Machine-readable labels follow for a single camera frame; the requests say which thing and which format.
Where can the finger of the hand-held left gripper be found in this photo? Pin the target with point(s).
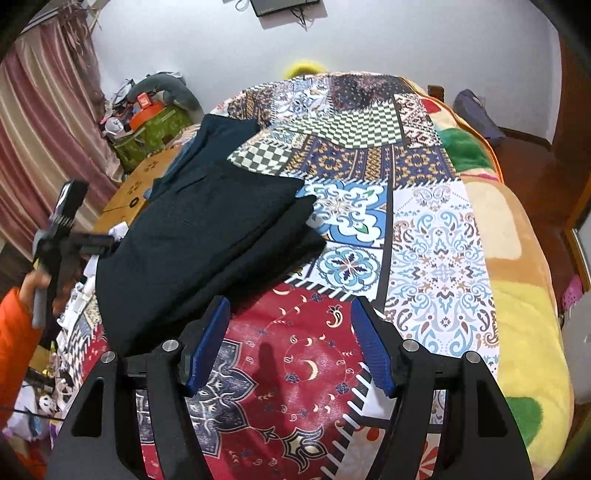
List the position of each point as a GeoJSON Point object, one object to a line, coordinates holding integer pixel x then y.
{"type": "Point", "coordinates": [94, 243]}

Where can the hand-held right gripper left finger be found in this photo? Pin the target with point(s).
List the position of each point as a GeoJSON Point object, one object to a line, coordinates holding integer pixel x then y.
{"type": "Point", "coordinates": [207, 344]}

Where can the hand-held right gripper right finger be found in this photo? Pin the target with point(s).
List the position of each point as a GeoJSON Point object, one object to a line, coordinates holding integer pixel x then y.
{"type": "Point", "coordinates": [371, 346]}

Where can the black pants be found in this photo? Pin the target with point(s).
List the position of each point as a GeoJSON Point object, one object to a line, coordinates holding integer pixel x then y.
{"type": "Point", "coordinates": [194, 249]}

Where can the person's left forearm orange sleeve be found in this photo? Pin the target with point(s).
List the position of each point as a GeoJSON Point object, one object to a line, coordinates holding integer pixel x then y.
{"type": "Point", "coordinates": [16, 337]}

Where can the person's left hand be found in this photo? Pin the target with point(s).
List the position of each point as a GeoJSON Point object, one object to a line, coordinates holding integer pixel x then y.
{"type": "Point", "coordinates": [30, 284]}

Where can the patchwork printed blanket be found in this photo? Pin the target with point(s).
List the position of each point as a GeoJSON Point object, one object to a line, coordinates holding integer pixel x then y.
{"type": "Point", "coordinates": [369, 230]}

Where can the green leaf-print storage bin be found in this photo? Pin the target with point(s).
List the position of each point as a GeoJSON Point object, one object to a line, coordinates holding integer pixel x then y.
{"type": "Point", "coordinates": [152, 134]}

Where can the pile of assorted clutter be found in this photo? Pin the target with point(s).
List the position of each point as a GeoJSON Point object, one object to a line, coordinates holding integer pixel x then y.
{"type": "Point", "coordinates": [115, 115]}

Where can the striped pink curtain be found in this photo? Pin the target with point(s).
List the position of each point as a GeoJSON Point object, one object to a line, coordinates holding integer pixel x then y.
{"type": "Point", "coordinates": [46, 120]}

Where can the orange box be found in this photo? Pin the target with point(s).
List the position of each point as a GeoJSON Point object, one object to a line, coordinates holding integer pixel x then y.
{"type": "Point", "coordinates": [145, 117]}

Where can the small red box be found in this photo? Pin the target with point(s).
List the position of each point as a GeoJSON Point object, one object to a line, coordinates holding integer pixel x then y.
{"type": "Point", "coordinates": [145, 100]}

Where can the dark teal folded garment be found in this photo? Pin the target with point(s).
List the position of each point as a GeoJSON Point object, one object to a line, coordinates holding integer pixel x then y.
{"type": "Point", "coordinates": [221, 138]}

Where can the yellow green fleece blanket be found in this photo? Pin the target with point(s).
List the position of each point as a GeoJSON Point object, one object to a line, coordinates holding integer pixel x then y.
{"type": "Point", "coordinates": [521, 277]}

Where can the grey neck pillow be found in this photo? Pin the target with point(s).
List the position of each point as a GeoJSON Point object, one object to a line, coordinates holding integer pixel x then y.
{"type": "Point", "coordinates": [180, 94]}

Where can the pink slipper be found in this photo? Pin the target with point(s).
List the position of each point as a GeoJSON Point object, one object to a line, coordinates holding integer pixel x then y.
{"type": "Point", "coordinates": [572, 290]}

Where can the grey purple bag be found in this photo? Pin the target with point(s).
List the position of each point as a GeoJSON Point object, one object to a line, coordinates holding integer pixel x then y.
{"type": "Point", "coordinates": [478, 115]}

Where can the wooden bed post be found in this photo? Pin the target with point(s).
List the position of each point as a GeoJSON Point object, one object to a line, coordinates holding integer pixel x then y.
{"type": "Point", "coordinates": [436, 92]}

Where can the small black wall monitor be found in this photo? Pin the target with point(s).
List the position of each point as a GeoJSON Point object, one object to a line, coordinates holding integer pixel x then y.
{"type": "Point", "coordinates": [281, 5]}

